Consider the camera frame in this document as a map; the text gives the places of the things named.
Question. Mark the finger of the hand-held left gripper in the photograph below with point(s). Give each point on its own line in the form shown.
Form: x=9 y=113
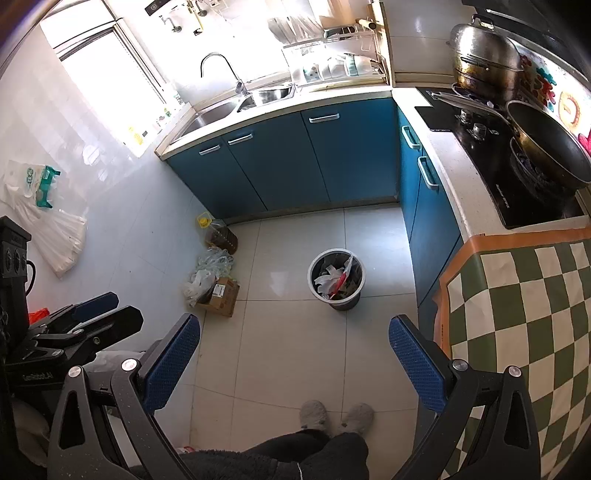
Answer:
x=94 y=302
x=111 y=321

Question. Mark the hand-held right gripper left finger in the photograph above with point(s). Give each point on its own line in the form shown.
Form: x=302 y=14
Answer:
x=171 y=364

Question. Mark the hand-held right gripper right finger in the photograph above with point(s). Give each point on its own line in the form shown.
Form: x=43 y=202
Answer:
x=415 y=364

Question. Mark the grey trash bin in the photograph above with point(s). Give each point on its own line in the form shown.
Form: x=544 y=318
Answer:
x=344 y=302

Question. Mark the orange red plastic bag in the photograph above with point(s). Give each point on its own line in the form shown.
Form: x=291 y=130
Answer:
x=37 y=317

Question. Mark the hanging white plastic bags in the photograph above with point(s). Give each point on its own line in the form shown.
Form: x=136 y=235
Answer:
x=55 y=240

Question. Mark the grey fluffy slipper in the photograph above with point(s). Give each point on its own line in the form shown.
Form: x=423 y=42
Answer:
x=356 y=419
x=314 y=415

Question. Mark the brown cardboard box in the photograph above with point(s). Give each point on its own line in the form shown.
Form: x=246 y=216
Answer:
x=224 y=297

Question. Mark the crumpled clear plastic bags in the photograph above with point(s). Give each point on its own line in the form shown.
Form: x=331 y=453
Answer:
x=203 y=277

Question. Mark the green print plastic bag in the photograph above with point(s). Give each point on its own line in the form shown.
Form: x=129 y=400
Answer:
x=41 y=184

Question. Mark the green checkered table mat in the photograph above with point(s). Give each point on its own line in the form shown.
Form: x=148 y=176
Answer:
x=508 y=323

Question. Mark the white bag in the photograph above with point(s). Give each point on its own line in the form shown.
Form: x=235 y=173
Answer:
x=30 y=420

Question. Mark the cooking oil bottle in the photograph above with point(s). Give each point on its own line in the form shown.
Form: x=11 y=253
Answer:
x=221 y=237

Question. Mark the person's black fleece trousers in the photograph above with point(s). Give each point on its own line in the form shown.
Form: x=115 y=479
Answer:
x=295 y=461

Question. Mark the black gas cooktop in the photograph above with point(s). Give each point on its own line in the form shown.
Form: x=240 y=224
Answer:
x=485 y=170

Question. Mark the steel kitchen sink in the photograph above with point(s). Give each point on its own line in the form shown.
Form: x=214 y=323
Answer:
x=207 y=117

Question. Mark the kitchen window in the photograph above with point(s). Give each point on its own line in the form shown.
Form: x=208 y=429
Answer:
x=106 y=64

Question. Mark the blue kitchen cabinets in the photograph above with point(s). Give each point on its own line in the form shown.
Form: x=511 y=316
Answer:
x=295 y=157

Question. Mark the dark wok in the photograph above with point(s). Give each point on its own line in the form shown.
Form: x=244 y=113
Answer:
x=549 y=143

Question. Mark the chrome faucet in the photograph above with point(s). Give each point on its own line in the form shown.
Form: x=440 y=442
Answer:
x=240 y=86

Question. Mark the steel basin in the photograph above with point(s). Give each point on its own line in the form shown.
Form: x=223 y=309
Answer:
x=272 y=94

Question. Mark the dish rack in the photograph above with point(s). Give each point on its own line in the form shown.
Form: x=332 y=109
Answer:
x=323 y=69

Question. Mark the steel steamer pot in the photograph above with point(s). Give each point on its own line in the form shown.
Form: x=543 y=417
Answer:
x=485 y=50

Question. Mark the fruit print wall sticker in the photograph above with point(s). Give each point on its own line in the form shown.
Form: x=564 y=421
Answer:
x=568 y=108

